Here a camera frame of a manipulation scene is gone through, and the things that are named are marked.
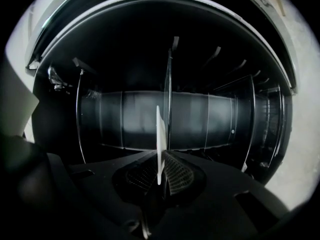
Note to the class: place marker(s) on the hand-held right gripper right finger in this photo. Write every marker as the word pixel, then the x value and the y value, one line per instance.
pixel 182 177

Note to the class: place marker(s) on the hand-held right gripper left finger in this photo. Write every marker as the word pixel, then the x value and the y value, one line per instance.
pixel 136 179

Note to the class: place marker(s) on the dark fridge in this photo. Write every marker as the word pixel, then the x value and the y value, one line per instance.
pixel 140 59

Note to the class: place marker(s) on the clear plastic fridge drawer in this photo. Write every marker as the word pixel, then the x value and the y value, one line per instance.
pixel 240 114

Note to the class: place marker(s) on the glass fridge shelf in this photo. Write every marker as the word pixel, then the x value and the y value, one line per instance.
pixel 169 89

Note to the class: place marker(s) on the clear fridge bin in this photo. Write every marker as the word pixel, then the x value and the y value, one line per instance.
pixel 272 124

